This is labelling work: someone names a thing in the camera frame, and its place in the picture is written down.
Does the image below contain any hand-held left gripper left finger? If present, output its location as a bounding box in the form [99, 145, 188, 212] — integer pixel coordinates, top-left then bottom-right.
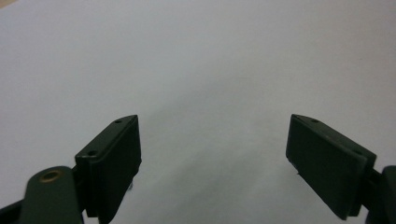
[74, 114, 143, 224]

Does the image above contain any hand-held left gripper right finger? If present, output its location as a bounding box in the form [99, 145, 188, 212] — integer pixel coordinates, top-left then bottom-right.
[285, 113, 377, 221]

